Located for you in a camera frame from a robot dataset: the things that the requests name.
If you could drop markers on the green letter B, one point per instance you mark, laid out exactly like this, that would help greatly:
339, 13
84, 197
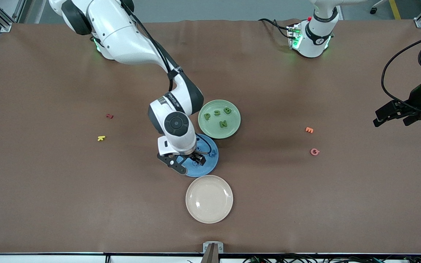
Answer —
227, 111

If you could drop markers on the blue round plate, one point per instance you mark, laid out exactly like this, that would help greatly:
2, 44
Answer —
207, 170

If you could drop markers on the beige round plate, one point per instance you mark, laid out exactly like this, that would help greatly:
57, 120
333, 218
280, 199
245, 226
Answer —
209, 199

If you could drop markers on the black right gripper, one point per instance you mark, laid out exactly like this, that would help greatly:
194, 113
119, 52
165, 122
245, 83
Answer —
192, 155

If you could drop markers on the black chair caster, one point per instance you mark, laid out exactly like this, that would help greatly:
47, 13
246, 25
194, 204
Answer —
373, 11

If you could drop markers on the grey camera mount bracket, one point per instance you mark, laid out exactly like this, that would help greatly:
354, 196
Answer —
213, 252

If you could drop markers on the green letter p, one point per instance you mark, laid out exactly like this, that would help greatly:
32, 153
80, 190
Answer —
205, 117

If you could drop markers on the green round plate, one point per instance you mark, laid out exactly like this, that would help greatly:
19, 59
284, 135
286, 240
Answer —
210, 129

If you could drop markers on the white table edge rail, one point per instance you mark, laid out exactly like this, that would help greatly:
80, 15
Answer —
31, 259

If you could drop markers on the pink letter Q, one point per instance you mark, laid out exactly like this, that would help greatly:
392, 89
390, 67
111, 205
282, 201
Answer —
311, 151

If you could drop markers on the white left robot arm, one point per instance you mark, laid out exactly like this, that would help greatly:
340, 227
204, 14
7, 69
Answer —
314, 40

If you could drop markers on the green letter N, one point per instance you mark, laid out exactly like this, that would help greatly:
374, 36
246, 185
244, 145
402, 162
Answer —
223, 124

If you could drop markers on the yellow letter k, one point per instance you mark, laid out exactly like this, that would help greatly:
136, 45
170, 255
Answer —
101, 138

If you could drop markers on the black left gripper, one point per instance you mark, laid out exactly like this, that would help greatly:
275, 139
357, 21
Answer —
414, 100

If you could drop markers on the brown table mat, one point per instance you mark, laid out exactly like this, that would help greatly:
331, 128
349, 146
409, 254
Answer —
49, 201

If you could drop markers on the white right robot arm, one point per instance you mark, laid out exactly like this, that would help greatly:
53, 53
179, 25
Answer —
122, 33

